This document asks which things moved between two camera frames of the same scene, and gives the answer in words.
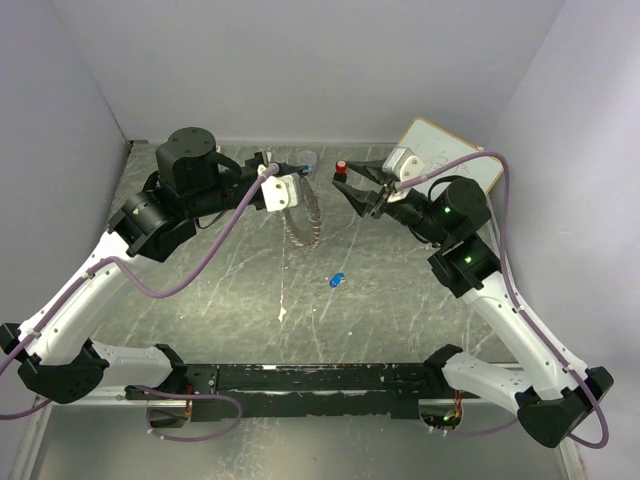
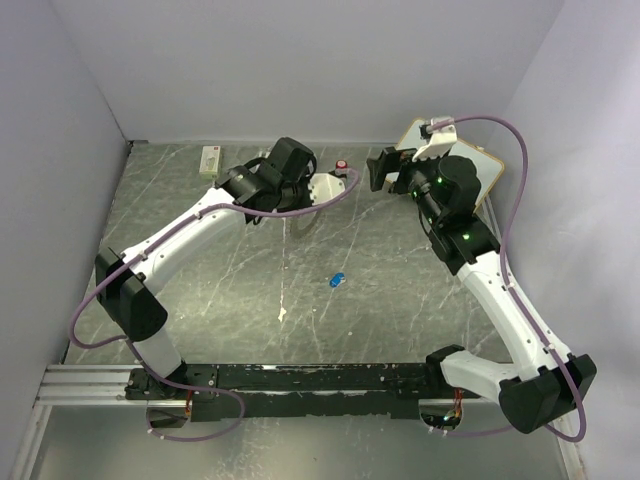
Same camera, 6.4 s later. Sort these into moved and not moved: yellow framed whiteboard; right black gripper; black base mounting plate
Moved: right black gripper
Not moved: yellow framed whiteboard; black base mounting plate
